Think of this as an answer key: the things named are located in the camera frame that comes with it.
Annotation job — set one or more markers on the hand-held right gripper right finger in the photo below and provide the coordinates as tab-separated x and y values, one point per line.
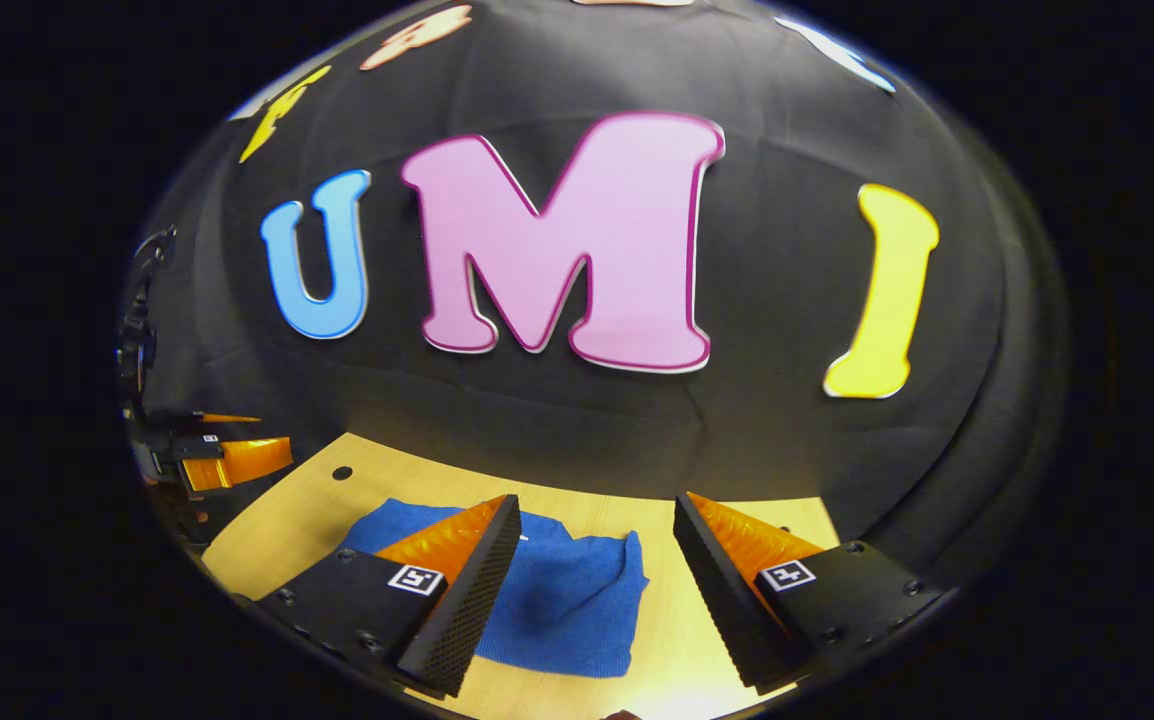
717	600

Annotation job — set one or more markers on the black backdrop cloth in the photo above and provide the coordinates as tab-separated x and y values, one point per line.
787	300

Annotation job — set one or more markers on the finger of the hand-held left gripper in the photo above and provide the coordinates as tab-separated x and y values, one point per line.
227	418
247	455

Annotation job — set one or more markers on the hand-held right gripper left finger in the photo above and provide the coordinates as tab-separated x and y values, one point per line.
472	600

